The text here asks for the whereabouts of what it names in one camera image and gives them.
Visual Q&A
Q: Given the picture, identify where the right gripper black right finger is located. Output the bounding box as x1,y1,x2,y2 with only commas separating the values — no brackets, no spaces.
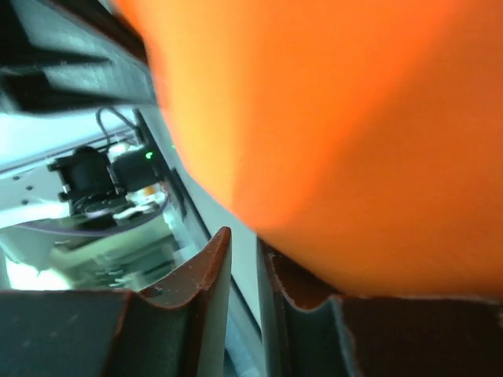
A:
257,241,502,376

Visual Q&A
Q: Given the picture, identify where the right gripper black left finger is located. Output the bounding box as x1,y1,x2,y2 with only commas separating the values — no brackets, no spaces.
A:
1,227,232,376

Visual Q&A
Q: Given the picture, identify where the orange t shirt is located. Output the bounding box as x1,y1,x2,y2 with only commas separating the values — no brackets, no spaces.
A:
117,1,502,298

